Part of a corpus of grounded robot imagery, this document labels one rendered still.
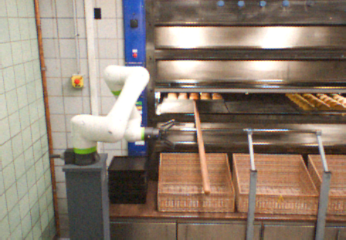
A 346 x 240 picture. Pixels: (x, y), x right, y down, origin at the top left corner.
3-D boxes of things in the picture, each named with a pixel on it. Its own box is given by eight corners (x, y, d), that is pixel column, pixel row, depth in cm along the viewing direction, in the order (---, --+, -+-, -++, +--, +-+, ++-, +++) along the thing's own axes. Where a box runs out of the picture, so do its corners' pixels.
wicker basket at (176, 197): (159, 182, 304) (159, 152, 297) (225, 183, 304) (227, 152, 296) (156, 212, 257) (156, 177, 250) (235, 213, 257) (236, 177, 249)
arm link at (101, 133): (115, 133, 171) (149, 62, 204) (85, 130, 176) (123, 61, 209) (122, 149, 180) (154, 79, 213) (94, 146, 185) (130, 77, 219)
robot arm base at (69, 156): (46, 166, 184) (45, 155, 182) (54, 155, 198) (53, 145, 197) (97, 165, 185) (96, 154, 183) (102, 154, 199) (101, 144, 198)
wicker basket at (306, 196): (230, 183, 304) (232, 152, 296) (298, 184, 301) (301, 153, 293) (237, 213, 257) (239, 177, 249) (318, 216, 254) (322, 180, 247)
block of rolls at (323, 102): (284, 96, 359) (284, 90, 358) (333, 96, 358) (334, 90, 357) (303, 110, 301) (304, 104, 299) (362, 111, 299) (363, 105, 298)
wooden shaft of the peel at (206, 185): (210, 196, 159) (211, 190, 158) (204, 196, 159) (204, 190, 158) (196, 103, 324) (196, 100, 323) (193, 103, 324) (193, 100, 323)
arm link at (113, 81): (117, 76, 202) (123, 61, 209) (96, 75, 206) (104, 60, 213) (126, 96, 216) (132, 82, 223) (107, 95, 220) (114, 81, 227)
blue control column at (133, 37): (150, 159, 506) (147, 0, 449) (161, 159, 505) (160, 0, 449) (130, 241, 320) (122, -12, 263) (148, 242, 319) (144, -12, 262)
